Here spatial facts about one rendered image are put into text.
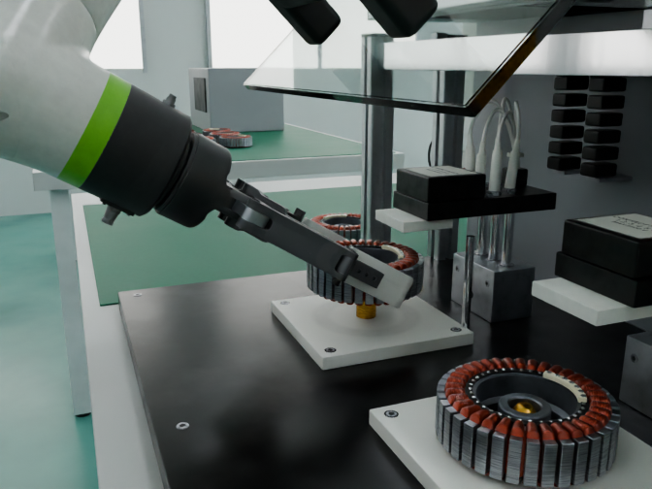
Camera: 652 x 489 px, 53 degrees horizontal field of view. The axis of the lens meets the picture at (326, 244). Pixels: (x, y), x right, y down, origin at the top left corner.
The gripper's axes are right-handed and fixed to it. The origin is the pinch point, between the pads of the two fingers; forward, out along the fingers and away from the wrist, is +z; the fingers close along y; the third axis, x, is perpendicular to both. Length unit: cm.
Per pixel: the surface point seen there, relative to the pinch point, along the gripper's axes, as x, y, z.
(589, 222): 10.6, 22.6, 0.5
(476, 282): 3.9, 1.0, 12.3
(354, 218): 3.9, -39.1, 16.9
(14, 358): -98, -189, -1
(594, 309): 5.6, 26.9, 0.0
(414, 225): 5.8, 3.0, 1.2
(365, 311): -3.7, 0.9, 2.3
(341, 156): 19, -133, 50
